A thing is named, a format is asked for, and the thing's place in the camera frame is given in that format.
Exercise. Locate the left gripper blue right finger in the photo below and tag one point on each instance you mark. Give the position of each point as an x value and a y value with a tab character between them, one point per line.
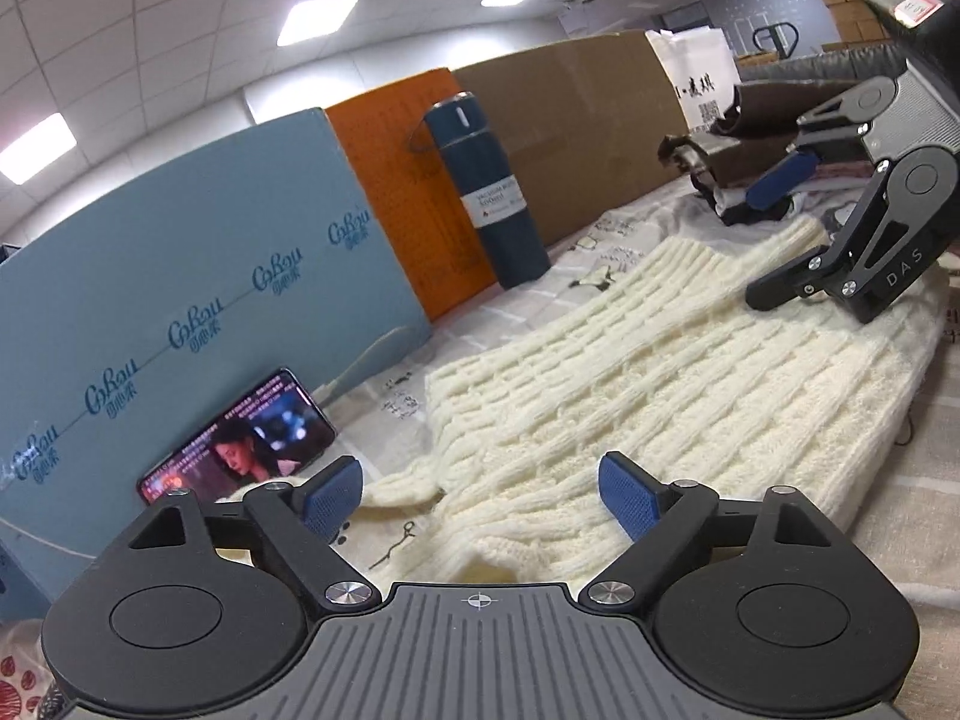
668	528

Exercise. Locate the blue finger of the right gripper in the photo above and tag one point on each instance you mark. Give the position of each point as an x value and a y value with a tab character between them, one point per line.
797	279
794	169

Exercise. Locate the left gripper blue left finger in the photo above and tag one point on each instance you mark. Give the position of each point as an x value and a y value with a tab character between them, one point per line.
295	527

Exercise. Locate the cream cable knit sweater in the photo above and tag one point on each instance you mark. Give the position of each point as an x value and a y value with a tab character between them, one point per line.
671	368

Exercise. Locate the pink knitted garment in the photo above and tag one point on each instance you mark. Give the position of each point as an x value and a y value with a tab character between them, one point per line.
835	171

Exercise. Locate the dark brown folded garment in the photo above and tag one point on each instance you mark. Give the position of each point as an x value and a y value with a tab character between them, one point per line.
751	135

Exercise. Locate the smartphone playing video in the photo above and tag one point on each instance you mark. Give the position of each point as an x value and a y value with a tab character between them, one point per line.
273	431

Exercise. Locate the grey printed bed sheet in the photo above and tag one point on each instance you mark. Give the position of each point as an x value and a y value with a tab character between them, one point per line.
787	618

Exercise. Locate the white printed shopping bag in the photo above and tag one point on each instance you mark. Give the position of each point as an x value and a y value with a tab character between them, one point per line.
701	69

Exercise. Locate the black pallet jack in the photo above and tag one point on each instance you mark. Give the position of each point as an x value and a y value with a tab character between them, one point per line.
781	39

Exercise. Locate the black leather sofa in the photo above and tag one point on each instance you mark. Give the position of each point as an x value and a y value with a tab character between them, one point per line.
856	64

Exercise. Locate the stacked cardboard boxes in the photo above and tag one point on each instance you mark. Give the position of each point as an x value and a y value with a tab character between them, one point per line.
851	4

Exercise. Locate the large brown cardboard box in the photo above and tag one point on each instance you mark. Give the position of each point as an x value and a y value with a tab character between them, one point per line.
581	123

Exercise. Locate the light blue flat box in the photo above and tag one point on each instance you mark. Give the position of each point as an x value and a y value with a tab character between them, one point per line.
130	325

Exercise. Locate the dark blue vacuum bottle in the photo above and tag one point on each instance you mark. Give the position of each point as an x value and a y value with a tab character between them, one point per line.
460	131

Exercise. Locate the orange flat box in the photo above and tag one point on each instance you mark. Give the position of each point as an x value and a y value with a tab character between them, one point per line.
410	190

